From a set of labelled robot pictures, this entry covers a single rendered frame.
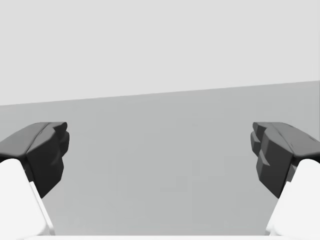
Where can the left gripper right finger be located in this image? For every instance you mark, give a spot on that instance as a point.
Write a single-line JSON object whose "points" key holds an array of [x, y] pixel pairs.
{"points": [[277, 162]]}

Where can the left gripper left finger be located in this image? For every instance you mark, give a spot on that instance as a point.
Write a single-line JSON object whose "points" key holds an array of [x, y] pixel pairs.
{"points": [[37, 160]]}

